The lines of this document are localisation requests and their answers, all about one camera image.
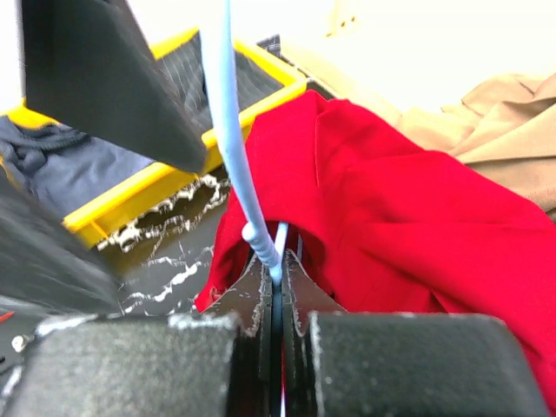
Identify red cloth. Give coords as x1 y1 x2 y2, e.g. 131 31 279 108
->
194 89 556 414

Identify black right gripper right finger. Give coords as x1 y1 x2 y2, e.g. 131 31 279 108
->
282 251 549 416

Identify tan brown skirt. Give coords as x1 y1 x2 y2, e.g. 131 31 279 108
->
281 43 556 214

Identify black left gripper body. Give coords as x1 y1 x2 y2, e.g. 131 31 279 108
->
1 175 120 315

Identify dark grey folded clothes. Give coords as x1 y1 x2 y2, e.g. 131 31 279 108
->
0 32 283 218

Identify blue wire hanger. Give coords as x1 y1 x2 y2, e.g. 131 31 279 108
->
200 1 288 416

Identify yellow plastic crate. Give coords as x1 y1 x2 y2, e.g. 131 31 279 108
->
1 27 308 248

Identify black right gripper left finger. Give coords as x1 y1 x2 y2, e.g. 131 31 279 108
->
1 259 271 416

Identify black marble pattern mat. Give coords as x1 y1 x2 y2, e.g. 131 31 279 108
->
96 168 230 315

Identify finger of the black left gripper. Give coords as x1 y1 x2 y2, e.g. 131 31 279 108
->
20 1 207 173

